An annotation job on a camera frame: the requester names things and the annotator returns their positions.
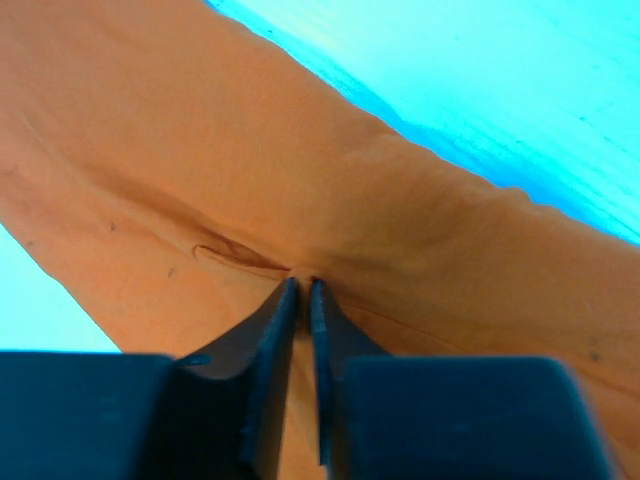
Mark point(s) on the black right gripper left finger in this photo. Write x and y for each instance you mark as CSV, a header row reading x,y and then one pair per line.
x,y
217,413

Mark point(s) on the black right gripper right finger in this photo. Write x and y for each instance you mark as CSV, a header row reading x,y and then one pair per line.
x,y
384,416

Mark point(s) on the orange t shirt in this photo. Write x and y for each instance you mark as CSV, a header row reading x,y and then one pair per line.
x,y
169,168

